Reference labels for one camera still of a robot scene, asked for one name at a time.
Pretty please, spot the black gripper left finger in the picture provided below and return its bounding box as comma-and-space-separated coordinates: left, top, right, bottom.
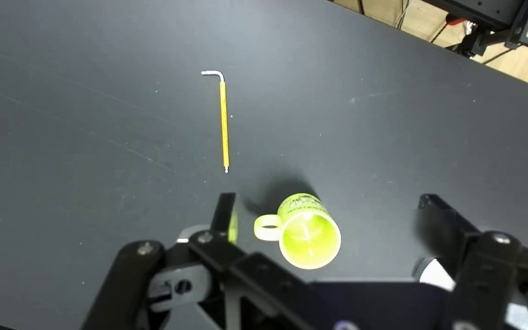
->
83, 190, 309, 330

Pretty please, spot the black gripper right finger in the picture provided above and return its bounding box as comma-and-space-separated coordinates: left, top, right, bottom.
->
415, 192, 528, 330

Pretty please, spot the yellow-green ceramic mug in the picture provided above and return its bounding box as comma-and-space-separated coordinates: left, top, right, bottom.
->
252, 190, 344, 271

